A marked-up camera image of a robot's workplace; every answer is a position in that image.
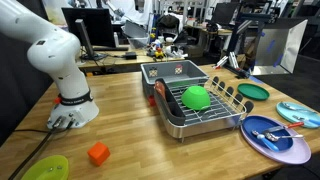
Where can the blue handled fork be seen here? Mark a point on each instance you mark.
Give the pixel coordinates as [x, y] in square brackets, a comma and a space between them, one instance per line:
[306, 119]

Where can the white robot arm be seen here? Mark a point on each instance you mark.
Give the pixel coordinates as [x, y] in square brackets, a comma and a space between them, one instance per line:
[53, 51]

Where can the dark green plate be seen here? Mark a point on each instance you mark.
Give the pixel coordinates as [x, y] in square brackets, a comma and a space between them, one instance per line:
[252, 91]

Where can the silver spoon on dark plate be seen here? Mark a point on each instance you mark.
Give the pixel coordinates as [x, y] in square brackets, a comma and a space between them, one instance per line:
[275, 138]

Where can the silver spoon on light plate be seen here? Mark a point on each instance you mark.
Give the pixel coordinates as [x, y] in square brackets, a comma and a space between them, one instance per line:
[296, 109]

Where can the light blue plate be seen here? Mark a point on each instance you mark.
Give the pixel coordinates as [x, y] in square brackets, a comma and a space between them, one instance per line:
[287, 114]

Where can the lavender plate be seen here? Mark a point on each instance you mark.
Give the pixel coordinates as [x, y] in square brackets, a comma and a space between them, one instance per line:
[291, 150]

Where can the grey plastic bin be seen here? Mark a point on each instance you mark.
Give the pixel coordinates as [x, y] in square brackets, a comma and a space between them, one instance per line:
[172, 71]

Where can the yellow rubber duck toy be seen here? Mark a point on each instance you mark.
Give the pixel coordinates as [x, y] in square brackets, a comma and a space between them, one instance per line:
[159, 53]

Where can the green plastic bowl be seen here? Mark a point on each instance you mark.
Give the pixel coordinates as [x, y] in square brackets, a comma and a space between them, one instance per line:
[196, 98]

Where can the metal dish drying rack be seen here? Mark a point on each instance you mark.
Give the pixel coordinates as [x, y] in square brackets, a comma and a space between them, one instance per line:
[226, 109]

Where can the orange cube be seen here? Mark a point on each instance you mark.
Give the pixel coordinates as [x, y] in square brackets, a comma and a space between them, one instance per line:
[98, 153]

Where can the black computer monitor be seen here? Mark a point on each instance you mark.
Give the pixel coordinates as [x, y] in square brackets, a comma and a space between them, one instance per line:
[93, 27]

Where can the silver reflector panel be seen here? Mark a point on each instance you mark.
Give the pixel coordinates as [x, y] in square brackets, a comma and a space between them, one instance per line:
[278, 46]

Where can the blue handled spoon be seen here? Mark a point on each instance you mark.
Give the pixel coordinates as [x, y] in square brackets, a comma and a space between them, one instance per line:
[269, 144]

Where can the red handled knife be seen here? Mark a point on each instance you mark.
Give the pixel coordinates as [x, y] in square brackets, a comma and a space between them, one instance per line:
[277, 128]

